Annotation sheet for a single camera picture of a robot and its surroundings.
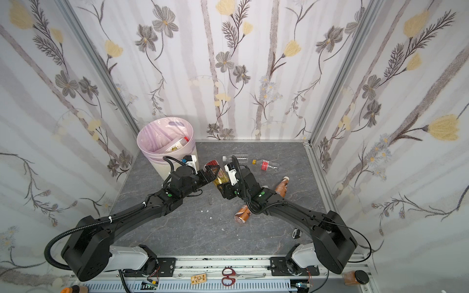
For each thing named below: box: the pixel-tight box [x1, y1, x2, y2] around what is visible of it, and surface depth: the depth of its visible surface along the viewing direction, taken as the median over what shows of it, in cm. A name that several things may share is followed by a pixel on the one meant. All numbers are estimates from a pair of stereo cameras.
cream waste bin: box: [136, 116, 200, 182], surface depth 92 cm
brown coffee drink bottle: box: [234, 204, 252, 224], surface depth 86 cm
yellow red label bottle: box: [202, 159, 230, 187], surface depth 80 cm
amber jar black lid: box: [343, 269, 370, 286], surface depth 65 cm
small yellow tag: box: [190, 273, 208, 286], surface depth 72 cm
